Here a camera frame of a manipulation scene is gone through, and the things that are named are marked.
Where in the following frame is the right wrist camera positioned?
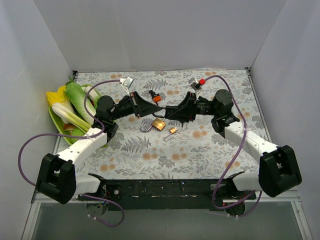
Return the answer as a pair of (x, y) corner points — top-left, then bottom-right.
(188, 77), (206, 98)

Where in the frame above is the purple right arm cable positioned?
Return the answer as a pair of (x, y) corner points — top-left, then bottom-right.
(203, 74), (263, 218)

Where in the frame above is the black Kaijing padlock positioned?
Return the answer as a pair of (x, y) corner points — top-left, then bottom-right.
(152, 105), (179, 119)

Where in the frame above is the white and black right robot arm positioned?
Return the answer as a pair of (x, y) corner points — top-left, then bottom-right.
(165, 89), (302, 199)

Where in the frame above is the bok choy toy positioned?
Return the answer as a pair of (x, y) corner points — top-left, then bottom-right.
(80, 85), (101, 116)

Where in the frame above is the small brass padlock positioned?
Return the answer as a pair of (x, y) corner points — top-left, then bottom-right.
(163, 127), (178, 142)

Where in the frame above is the floral patterned table mat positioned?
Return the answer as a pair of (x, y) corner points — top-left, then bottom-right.
(76, 69), (269, 179)

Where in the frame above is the large brass padlock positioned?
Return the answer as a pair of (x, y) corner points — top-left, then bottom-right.
(139, 118), (166, 133)

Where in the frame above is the green vegetable tray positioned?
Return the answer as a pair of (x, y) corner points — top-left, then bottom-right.
(48, 83), (108, 148)

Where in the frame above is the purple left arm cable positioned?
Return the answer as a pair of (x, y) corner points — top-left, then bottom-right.
(17, 79), (126, 228)

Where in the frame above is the napa cabbage toy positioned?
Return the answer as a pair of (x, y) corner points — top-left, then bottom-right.
(65, 82), (96, 125)

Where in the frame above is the aluminium frame rail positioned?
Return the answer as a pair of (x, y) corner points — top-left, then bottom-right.
(22, 190), (313, 240)

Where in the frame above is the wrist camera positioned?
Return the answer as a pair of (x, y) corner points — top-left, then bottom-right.
(120, 76), (134, 95)
(188, 77), (206, 98)

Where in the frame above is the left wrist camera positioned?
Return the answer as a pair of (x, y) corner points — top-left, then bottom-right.
(120, 76), (134, 95)

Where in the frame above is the yellow-leaf cabbage toy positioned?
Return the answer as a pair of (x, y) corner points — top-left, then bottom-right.
(46, 85), (90, 133)

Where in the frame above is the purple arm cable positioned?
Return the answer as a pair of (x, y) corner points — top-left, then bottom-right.
(203, 74), (263, 218)
(17, 79), (126, 228)

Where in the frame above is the orange and black padlock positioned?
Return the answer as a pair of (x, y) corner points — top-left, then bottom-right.
(149, 90), (162, 104)

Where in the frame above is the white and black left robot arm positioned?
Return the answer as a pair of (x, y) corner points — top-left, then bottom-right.
(35, 91), (162, 204)

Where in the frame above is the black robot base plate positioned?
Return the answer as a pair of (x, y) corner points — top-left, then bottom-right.
(77, 178), (260, 212)

